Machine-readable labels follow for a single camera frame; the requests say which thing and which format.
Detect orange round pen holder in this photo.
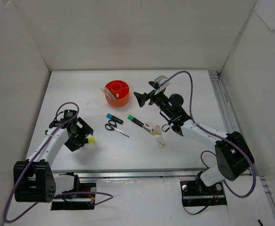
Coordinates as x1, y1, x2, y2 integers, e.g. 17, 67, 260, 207
105, 80, 130, 107

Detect black handled scissors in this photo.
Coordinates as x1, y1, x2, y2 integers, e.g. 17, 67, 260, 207
105, 120, 129, 138

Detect dirty white eraser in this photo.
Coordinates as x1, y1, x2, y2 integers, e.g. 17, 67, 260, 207
155, 125, 162, 135

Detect white staple box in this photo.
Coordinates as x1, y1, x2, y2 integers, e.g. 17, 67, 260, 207
156, 137, 166, 149

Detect aluminium front rail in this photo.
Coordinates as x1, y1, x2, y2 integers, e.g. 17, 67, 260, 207
9, 168, 265, 203

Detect aluminium right side rail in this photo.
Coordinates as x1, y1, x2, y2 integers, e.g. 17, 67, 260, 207
208, 70, 240, 133

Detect green cap black highlighter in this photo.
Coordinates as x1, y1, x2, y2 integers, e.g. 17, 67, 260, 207
127, 115, 144, 127

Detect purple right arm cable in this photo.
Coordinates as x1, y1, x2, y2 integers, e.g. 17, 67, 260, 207
162, 70, 257, 197

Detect blue slim highlighter pen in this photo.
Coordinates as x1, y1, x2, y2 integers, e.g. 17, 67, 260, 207
104, 87, 114, 99

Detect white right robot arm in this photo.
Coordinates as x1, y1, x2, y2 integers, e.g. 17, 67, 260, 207
134, 81, 255, 194

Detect yellow cap black highlighter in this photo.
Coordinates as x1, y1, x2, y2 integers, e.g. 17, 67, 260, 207
85, 137, 95, 143

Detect blue cap black highlighter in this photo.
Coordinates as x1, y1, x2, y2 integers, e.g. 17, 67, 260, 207
106, 113, 124, 124

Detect aluminium rail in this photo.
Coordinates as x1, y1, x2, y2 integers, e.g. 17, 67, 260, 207
208, 70, 240, 133
9, 168, 265, 203

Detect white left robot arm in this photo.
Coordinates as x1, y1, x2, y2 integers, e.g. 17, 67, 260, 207
13, 110, 94, 203

